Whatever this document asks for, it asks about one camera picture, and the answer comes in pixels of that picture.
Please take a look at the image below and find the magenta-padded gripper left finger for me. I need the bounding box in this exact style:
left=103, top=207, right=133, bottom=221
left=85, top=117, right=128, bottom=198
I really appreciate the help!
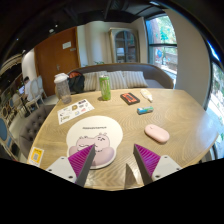
left=45, top=144, right=97, bottom=188

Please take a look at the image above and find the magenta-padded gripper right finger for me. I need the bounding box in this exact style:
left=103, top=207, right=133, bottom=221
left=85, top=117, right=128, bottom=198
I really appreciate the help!
left=133, top=143, right=183, bottom=186

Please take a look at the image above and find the pink computer mouse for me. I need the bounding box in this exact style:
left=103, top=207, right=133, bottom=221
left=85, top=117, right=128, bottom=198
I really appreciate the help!
left=144, top=124, right=170, bottom=144

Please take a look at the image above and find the round white cartoon mouse pad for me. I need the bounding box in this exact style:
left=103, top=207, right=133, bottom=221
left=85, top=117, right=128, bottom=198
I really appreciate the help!
left=65, top=115, right=124, bottom=170

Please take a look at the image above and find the yellow code sticker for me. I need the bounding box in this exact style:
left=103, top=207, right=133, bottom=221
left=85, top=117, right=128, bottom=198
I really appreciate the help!
left=28, top=146, right=45, bottom=168

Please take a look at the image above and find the small teal pack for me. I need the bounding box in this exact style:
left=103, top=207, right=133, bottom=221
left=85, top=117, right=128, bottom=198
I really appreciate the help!
left=136, top=106, right=155, bottom=116

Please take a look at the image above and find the white sticker sheet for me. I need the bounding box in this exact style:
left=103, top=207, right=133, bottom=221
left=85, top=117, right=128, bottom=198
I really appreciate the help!
left=57, top=98, right=95, bottom=126

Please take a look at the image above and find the grey tufted chair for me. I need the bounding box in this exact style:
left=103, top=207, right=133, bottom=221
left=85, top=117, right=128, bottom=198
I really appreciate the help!
left=18, top=104, right=56, bottom=159

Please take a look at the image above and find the black and orange box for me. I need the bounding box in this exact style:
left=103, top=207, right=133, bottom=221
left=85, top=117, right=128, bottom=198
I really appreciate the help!
left=120, top=92, right=141, bottom=106

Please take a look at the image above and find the white plastic tube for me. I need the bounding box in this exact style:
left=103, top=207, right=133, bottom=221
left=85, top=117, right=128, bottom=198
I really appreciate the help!
left=139, top=88, right=154, bottom=103

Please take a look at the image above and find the clear shaker bottle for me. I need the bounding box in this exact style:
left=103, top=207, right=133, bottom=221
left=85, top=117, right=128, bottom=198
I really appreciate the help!
left=53, top=72, right=72, bottom=105

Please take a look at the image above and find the green drink can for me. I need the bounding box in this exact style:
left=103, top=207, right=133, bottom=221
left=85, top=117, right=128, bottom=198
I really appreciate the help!
left=98, top=75, right=112, bottom=101

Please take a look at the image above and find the black backpack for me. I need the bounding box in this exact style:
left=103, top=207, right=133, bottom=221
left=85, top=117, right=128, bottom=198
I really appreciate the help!
left=68, top=70, right=86, bottom=94

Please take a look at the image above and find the blue-backed white chair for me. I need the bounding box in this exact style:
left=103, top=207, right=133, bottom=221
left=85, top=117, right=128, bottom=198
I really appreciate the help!
left=0, top=116, right=18, bottom=158

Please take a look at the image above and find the striped cushion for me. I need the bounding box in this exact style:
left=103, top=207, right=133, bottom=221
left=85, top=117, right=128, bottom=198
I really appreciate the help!
left=96, top=70, right=129, bottom=91
left=122, top=70, right=149, bottom=89
left=83, top=71, right=101, bottom=92

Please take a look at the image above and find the brown curved sofa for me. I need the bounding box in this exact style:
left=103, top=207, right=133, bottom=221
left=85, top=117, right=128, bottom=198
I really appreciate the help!
left=68, top=62, right=175, bottom=93

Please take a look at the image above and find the person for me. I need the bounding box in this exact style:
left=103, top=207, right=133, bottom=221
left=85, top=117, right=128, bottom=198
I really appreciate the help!
left=21, top=76, right=34, bottom=103

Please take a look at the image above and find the wooden door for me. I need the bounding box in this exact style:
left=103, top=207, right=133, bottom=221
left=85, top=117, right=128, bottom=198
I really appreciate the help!
left=34, top=26, right=81, bottom=98

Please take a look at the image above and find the arched glass cabinet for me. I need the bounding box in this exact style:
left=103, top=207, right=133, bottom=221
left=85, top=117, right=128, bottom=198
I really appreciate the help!
left=108, top=27, right=140, bottom=64

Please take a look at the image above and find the black-framed window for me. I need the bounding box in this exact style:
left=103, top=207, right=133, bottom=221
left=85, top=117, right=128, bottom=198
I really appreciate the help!
left=145, top=14, right=179, bottom=79

